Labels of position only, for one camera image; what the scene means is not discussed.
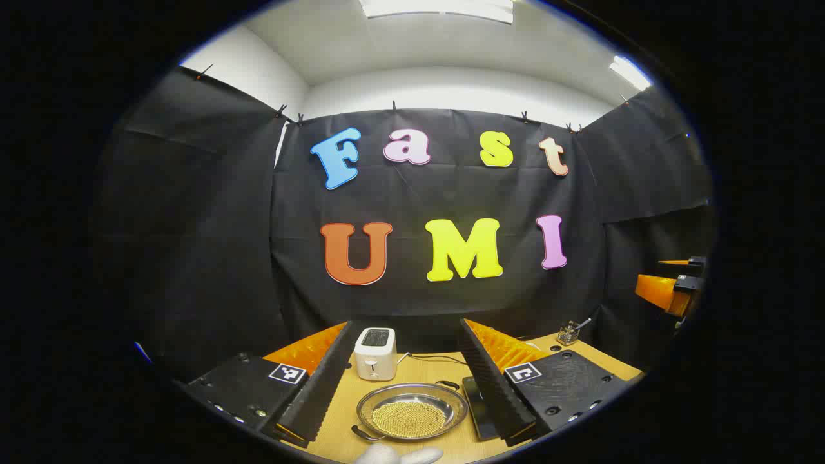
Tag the white toaster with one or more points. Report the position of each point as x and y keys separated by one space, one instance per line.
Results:
x=375 y=354

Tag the black induction cooktop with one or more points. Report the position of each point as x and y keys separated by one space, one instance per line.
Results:
x=480 y=406

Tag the ceiling light panel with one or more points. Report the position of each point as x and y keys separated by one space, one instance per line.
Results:
x=438 y=8
x=630 y=72

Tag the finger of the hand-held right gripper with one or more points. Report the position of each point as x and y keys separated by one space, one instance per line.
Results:
x=657 y=291
x=696 y=263

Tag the black backdrop cloth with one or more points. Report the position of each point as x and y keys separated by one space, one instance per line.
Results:
x=225 y=225

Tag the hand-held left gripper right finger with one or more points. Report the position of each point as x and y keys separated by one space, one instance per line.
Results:
x=490 y=386

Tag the heap of yellow soybeans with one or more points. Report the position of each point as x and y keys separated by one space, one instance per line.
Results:
x=409 y=419

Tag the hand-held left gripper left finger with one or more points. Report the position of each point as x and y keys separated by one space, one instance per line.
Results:
x=322 y=393

